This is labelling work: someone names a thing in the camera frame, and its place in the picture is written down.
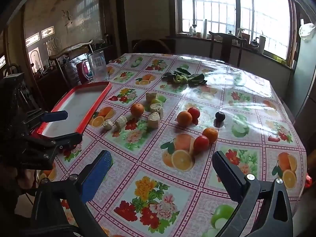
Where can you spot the chair with curved wooden rail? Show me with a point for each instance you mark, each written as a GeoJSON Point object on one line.
{"type": "Point", "coordinates": [71, 48]}

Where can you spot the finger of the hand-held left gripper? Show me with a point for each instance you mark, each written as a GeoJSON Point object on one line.
{"type": "Point", "coordinates": [55, 116]}
{"type": "Point", "coordinates": [69, 139]}

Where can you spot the fruit and flower print tablecloth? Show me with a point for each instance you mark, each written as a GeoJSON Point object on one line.
{"type": "Point", "coordinates": [158, 158]}

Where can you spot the leafy green vegetable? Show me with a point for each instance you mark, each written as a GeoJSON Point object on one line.
{"type": "Point", "coordinates": [184, 77]}

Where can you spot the dark plum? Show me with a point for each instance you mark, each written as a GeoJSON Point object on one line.
{"type": "Point", "coordinates": [219, 116]}

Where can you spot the grey refrigerator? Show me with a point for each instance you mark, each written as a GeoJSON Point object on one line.
{"type": "Point", "coordinates": [303, 79]}

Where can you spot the metal kettle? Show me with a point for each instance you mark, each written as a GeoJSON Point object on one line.
{"type": "Point", "coordinates": [254, 46]}

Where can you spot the beige sponge chunk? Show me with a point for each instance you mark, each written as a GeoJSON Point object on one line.
{"type": "Point", "coordinates": [153, 121]}
{"type": "Point", "coordinates": [121, 121]}
{"type": "Point", "coordinates": [107, 125]}
{"type": "Point", "coordinates": [151, 96]}
{"type": "Point", "coordinates": [156, 109]}

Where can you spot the white plastic bag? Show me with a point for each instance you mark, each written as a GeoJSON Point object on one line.
{"type": "Point", "coordinates": [307, 30]}

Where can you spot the red rimmed white tray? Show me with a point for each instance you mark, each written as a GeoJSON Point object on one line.
{"type": "Point", "coordinates": [79, 101]}

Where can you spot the white canister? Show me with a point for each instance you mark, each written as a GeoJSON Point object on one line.
{"type": "Point", "coordinates": [262, 44]}

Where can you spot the orange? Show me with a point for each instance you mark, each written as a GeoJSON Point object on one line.
{"type": "Point", "coordinates": [184, 118]}
{"type": "Point", "coordinates": [211, 133]}
{"type": "Point", "coordinates": [137, 109]}

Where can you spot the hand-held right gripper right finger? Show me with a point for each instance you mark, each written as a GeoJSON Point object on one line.
{"type": "Point", "coordinates": [229, 177]}

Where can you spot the silver quilted chair cushion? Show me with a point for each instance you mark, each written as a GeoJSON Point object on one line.
{"type": "Point", "coordinates": [71, 70]}

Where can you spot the red tomato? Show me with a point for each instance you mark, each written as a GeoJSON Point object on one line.
{"type": "Point", "coordinates": [195, 112]}
{"type": "Point", "coordinates": [201, 144]}

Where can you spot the white paper roll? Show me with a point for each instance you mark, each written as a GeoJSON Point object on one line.
{"type": "Point", "coordinates": [204, 28]}

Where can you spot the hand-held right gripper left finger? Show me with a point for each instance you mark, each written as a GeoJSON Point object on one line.
{"type": "Point", "coordinates": [98, 175]}

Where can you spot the dark round-back chair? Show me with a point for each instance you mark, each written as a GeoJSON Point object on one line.
{"type": "Point", "coordinates": [148, 45]}

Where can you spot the dark wooden chair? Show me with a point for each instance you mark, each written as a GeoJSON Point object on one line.
{"type": "Point", "coordinates": [226, 45]}

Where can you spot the clear glass mug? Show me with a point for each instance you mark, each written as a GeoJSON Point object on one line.
{"type": "Point", "coordinates": [97, 65]}

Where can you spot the barred window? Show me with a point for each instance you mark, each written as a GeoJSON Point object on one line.
{"type": "Point", "coordinates": [222, 5]}

